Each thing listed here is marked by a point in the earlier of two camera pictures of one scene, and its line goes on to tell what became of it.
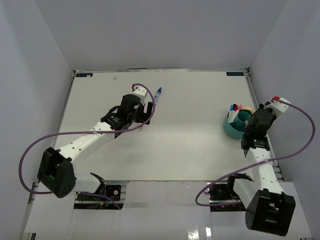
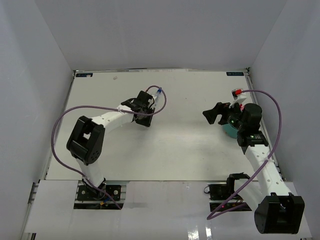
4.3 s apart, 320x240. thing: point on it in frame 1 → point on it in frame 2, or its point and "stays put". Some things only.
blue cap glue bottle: (156, 96) stays put
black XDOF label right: (234, 73) stays put
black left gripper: (144, 117) stays put
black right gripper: (262, 105) → (220, 108)
